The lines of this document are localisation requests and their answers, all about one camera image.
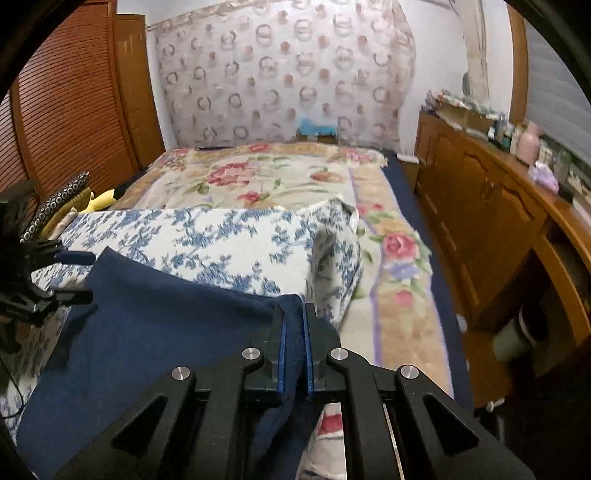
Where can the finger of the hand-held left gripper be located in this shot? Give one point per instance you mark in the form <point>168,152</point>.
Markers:
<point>74,256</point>
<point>69,297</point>

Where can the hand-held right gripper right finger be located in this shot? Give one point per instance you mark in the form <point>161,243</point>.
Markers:
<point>308,353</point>

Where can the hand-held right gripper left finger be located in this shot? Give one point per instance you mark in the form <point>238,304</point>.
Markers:
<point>282,353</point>

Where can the navy printed t-shirt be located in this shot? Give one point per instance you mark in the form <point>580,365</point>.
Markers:
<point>152,323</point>

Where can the dark medallion patterned cushion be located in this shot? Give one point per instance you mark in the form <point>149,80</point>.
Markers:
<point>60,198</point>

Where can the yellow cloth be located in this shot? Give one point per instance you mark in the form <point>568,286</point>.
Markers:
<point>104,201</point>

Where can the blue floral white pillow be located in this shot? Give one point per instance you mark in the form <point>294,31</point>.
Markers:
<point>207,240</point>

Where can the wooden louvered wardrobe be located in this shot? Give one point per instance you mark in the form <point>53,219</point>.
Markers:
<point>69,92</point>

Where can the navy bed sheet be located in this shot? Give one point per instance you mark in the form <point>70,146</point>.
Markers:
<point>443,295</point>

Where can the rose floral blanket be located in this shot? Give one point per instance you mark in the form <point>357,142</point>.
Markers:
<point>277,180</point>

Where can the grey round bin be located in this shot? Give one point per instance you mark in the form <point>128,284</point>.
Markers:
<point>512,339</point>

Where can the blue box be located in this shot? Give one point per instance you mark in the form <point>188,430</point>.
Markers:
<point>316,128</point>

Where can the wooden cabinet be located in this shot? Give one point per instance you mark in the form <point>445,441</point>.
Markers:
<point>471,194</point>

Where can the circle patterned curtain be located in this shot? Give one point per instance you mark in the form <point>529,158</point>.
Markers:
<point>277,69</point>

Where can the cardboard box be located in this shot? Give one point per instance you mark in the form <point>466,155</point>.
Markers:
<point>461,117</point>

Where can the purple soft item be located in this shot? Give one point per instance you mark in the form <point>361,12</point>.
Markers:
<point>545,179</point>

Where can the pink bottle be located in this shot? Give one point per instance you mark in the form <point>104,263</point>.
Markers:
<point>528,145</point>

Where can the beige hanging cloth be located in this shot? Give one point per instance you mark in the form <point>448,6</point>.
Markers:
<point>475,46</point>

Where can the grey window blind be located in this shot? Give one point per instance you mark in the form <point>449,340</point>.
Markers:
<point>558,83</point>

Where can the wooden window frame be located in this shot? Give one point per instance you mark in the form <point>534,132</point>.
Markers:
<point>518,69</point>

